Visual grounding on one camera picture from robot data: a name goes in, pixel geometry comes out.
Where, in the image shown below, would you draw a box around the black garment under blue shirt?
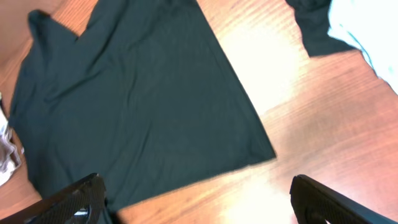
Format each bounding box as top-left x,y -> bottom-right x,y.
286,0 -> 354,57

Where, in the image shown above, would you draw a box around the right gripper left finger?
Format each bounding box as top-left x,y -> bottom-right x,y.
1,173 -> 106,224

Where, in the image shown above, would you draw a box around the folded beige garment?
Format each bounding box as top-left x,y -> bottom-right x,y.
0,95 -> 22,185

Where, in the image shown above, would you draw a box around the black t-shirt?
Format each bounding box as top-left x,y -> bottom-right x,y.
9,0 -> 275,212

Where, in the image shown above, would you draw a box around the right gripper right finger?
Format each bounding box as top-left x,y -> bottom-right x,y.
290,174 -> 397,224

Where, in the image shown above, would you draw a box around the light blue t-shirt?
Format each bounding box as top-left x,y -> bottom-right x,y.
328,0 -> 397,92

